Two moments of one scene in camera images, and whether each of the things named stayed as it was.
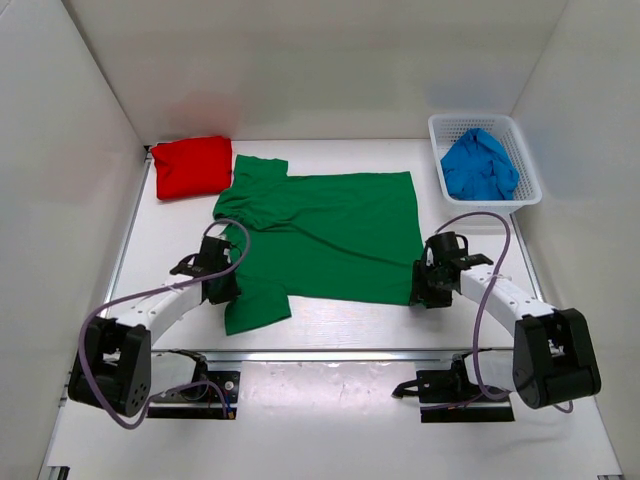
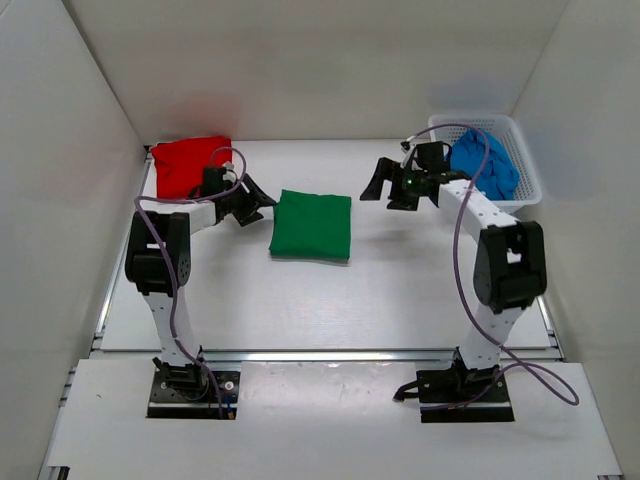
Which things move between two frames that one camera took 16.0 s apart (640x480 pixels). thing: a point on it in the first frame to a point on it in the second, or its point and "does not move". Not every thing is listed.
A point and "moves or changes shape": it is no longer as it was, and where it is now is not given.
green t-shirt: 349,238 moves or changes shape
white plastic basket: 447,128 does not move
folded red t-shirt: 191,168 does not move
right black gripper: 421,269 to 389,170
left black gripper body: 228,290 to 238,201
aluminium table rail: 336,354 does not move
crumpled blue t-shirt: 478,169 does not move
